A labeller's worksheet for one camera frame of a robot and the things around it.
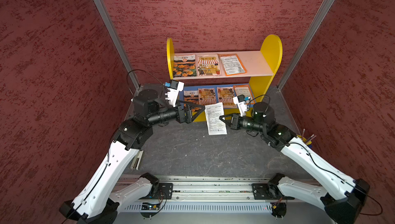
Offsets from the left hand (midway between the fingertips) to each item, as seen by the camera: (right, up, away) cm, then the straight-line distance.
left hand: (196, 110), depth 57 cm
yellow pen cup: (+58, -18, +24) cm, 65 cm away
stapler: (-34, -29, +24) cm, 50 cm away
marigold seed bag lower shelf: (-4, +6, +38) cm, 38 cm away
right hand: (+10, -6, +10) cm, 15 cm away
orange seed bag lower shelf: (+27, +10, +42) cm, 52 cm away
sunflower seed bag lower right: (+17, +7, +40) cm, 44 cm away
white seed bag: (+9, -8, +11) cm, 16 cm away
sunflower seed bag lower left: (+5, +6, +38) cm, 39 cm away
